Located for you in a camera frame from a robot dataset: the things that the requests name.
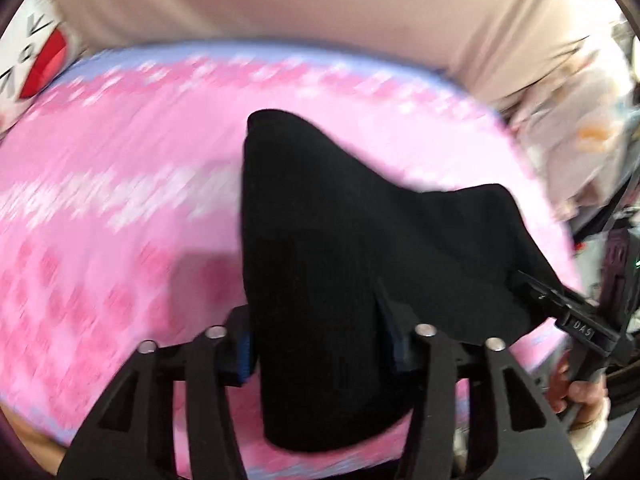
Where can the black pants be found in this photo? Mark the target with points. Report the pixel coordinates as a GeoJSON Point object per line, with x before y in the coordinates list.
{"type": "Point", "coordinates": [320, 270]}

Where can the person's right hand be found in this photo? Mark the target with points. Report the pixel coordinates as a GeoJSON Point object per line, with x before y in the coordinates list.
{"type": "Point", "coordinates": [582, 397]}

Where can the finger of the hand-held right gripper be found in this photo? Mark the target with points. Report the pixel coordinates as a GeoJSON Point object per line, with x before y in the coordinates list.
{"type": "Point", "coordinates": [540, 292]}

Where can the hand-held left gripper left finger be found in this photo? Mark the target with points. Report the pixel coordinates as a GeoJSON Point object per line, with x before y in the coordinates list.
{"type": "Point", "coordinates": [243, 355]}

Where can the person's right forearm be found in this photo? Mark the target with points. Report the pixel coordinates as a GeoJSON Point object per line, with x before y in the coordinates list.
{"type": "Point", "coordinates": [590, 440]}

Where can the wooden bed frame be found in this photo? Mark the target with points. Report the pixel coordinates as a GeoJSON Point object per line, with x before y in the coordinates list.
{"type": "Point", "coordinates": [40, 440]}

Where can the white cartoon face pillow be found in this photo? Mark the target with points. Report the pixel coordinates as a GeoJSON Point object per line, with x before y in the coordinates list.
{"type": "Point", "coordinates": [35, 60]}

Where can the pale floral curtain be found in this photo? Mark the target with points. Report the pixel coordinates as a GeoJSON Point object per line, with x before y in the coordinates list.
{"type": "Point", "coordinates": [575, 125]}

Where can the pink floral bed sheet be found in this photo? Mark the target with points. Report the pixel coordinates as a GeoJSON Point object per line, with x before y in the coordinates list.
{"type": "Point", "coordinates": [125, 210]}

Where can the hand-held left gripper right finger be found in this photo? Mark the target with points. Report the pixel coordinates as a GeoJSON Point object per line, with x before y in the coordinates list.
{"type": "Point", "coordinates": [400, 350]}

